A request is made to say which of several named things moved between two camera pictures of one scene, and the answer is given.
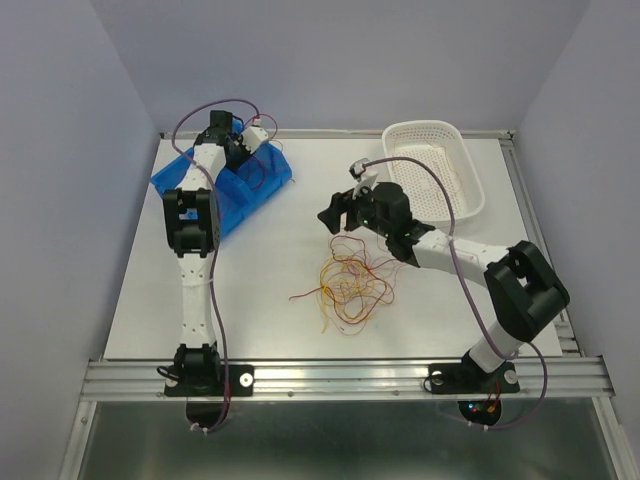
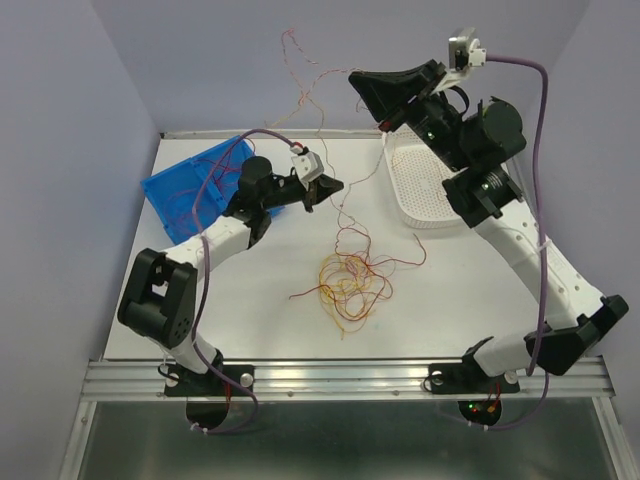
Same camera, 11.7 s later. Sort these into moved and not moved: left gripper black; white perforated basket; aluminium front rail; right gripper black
Moved: left gripper black; right gripper black
Not moved: aluminium front rail; white perforated basket
